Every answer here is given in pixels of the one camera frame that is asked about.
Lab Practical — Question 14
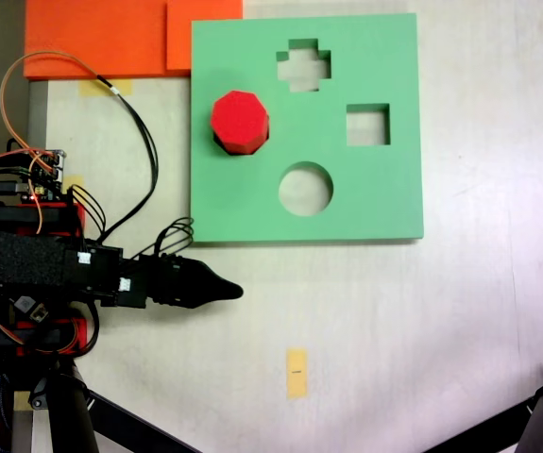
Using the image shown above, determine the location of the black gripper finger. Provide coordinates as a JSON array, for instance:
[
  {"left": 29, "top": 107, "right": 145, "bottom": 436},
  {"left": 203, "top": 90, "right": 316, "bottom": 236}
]
[
  {"left": 187, "top": 258, "right": 245, "bottom": 294},
  {"left": 186, "top": 288, "right": 245, "bottom": 310}
]

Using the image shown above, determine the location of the red octagonal pillar block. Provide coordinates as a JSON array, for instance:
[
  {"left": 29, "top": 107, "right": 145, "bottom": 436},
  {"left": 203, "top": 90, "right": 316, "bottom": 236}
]
[{"left": 210, "top": 90, "right": 271, "bottom": 156}]

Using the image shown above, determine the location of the large orange foam block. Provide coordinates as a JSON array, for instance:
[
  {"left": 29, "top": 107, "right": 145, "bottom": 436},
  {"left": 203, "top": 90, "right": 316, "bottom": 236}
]
[{"left": 23, "top": 0, "right": 193, "bottom": 80}]

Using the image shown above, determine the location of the long yellow tape strip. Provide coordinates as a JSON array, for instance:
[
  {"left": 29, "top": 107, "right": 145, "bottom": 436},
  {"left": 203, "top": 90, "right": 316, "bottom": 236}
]
[{"left": 286, "top": 348, "right": 310, "bottom": 400}]

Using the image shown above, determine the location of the small usb adapter module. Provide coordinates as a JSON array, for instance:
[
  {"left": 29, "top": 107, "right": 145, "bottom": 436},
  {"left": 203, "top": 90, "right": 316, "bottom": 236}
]
[{"left": 11, "top": 294, "right": 49, "bottom": 324}]

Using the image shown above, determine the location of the circuit board with green terminal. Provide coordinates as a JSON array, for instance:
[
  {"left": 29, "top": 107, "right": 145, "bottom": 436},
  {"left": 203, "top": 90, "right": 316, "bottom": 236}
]
[{"left": 18, "top": 149, "right": 67, "bottom": 204}]

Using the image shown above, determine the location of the green shape sorter board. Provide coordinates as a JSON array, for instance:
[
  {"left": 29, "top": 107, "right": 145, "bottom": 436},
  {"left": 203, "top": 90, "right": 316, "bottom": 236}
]
[{"left": 189, "top": 12, "right": 426, "bottom": 244}]

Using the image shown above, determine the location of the wide yellow tape piece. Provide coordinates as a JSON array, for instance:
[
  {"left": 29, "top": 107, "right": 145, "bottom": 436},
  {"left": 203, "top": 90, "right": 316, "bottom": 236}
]
[{"left": 78, "top": 78, "right": 134, "bottom": 98}]

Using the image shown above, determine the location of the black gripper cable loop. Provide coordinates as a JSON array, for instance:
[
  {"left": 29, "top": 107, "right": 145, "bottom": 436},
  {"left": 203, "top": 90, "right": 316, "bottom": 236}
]
[{"left": 154, "top": 215, "right": 195, "bottom": 260}]

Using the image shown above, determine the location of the long black cable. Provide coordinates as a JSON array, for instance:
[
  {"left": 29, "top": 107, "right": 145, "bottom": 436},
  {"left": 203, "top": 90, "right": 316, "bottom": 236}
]
[{"left": 94, "top": 73, "right": 160, "bottom": 244}]

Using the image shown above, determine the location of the thin orange wire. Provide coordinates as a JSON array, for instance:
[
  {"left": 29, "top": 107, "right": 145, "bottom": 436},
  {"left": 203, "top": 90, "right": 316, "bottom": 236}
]
[{"left": 0, "top": 50, "right": 100, "bottom": 237}]

